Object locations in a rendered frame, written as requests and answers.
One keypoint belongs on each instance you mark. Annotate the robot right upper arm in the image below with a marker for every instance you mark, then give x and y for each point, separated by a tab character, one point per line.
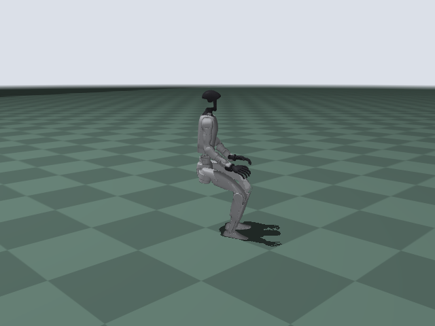
207	126

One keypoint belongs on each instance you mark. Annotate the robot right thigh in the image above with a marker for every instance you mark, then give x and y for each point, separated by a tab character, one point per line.
221	180

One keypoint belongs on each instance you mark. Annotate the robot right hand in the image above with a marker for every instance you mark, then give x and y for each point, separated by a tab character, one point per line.
240	169

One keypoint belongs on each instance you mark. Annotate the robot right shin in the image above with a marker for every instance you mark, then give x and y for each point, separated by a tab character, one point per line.
236	211

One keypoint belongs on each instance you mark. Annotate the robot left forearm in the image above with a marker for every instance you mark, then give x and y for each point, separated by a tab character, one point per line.
220	147

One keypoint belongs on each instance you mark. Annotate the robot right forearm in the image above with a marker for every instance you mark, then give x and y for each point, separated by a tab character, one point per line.
215	155

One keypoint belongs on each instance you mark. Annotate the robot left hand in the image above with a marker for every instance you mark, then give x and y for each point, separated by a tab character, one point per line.
234	157

